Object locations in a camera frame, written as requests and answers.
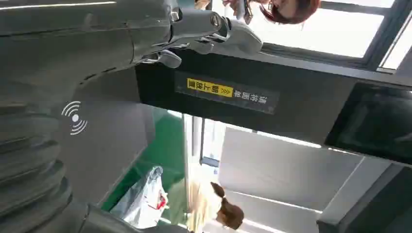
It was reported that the yellow and black label sticker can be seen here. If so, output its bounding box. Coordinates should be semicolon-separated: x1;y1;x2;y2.
174;71;280;115

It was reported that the person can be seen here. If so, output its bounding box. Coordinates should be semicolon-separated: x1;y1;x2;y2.
194;0;322;25
187;181;245;233

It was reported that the grey plastic parcel bag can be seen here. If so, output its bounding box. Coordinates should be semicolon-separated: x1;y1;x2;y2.
110;166;169;230

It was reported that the dark window frame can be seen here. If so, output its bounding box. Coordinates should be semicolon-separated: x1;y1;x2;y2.
261;0;412;77

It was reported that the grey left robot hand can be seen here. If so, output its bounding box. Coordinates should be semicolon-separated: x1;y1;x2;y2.
0;0;263;107

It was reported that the black parcel scanning machine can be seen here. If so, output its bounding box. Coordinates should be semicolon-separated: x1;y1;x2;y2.
58;48;412;233

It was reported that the black scanner screen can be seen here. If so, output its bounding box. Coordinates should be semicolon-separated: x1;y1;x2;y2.
324;82;412;165

